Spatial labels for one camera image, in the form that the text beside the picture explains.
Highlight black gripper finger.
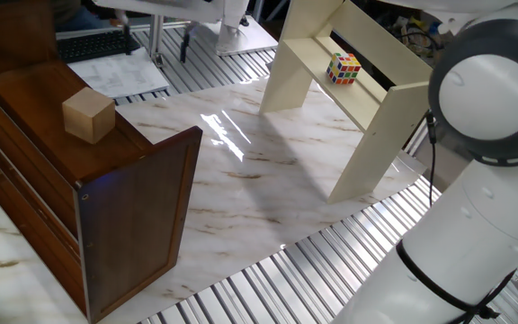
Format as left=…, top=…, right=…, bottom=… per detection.
left=113, top=9, right=133, bottom=57
left=179, top=22, right=192, bottom=64

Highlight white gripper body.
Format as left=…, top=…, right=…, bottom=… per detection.
left=91, top=0, right=225, bottom=24

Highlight light wooden cube block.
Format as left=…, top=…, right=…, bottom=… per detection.
left=61, top=86, right=117, bottom=145

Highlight dark brown wooden shelf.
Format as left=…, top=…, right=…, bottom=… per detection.
left=0, top=0, right=204, bottom=324

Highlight cream wooden shelf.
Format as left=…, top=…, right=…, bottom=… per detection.
left=258, top=0, right=435, bottom=204

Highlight black computer keyboard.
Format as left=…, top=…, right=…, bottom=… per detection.
left=56, top=30, right=142, bottom=64

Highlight white printed paper sheets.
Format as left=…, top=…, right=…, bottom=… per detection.
left=67, top=46, right=171, bottom=101

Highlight seated person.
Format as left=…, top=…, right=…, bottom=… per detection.
left=51, top=0, right=107, bottom=32

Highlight colourful Rubik's cube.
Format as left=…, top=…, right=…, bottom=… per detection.
left=326, top=52, right=362, bottom=86

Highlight aluminium frame post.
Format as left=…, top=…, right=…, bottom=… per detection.
left=148, top=13, right=167, bottom=68

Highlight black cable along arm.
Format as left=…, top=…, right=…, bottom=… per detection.
left=424, top=110, right=518, bottom=324

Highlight black strap around arm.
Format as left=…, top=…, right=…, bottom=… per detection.
left=395, top=239, right=503, bottom=321

